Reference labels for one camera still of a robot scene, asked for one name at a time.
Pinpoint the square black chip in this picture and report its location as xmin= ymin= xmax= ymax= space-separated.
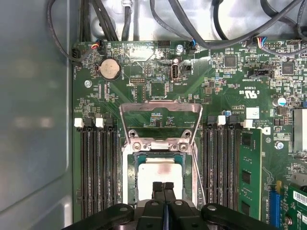
xmin=282 ymin=62 xmax=295 ymax=76
xmin=224 ymin=55 xmax=237 ymax=68

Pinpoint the graphics card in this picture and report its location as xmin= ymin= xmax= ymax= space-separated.
xmin=275 ymin=171 xmax=307 ymax=230

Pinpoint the blue expansion slot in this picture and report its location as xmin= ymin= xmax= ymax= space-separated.
xmin=268 ymin=190 xmax=282 ymax=229

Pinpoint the RAM slot with black clips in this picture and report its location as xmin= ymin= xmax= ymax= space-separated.
xmin=224 ymin=115 xmax=240 ymax=214
xmin=203 ymin=115 xmax=217 ymax=207
xmin=83 ymin=117 xmax=99 ymax=219
xmin=104 ymin=117 xmax=119 ymax=211

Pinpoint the round coin battery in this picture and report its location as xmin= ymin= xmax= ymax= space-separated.
xmin=99 ymin=58 xmax=121 ymax=81

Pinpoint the green RAM stick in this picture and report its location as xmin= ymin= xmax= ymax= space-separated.
xmin=238 ymin=128 xmax=262 ymax=220

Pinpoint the thick black wire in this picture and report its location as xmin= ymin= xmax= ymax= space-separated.
xmin=167 ymin=0 xmax=307 ymax=50

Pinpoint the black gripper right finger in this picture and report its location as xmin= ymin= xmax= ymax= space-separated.
xmin=164 ymin=182 xmax=279 ymax=230

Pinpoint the silver chipset heatsink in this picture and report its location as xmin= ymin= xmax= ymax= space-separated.
xmin=293 ymin=109 xmax=307 ymax=152

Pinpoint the white square sticker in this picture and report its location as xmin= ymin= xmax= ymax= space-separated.
xmin=246 ymin=107 xmax=260 ymax=120

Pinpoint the black open PC case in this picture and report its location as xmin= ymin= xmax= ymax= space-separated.
xmin=0 ymin=0 xmax=307 ymax=230

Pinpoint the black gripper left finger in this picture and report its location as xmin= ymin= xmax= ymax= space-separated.
xmin=62 ymin=181 xmax=166 ymax=230

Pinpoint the metal CPU socket cover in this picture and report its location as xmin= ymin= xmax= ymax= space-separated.
xmin=119 ymin=100 xmax=204 ymax=154

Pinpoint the silver CPU chip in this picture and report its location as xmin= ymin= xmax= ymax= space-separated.
xmin=133 ymin=154 xmax=187 ymax=204

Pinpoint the internal USB port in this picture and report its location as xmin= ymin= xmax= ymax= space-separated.
xmin=169 ymin=63 xmax=180 ymax=83

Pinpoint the metal CPU locking lever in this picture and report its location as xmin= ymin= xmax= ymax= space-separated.
xmin=190 ymin=143 xmax=207 ymax=207

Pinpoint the green motherboard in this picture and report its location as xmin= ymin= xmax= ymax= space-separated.
xmin=71 ymin=39 xmax=307 ymax=230

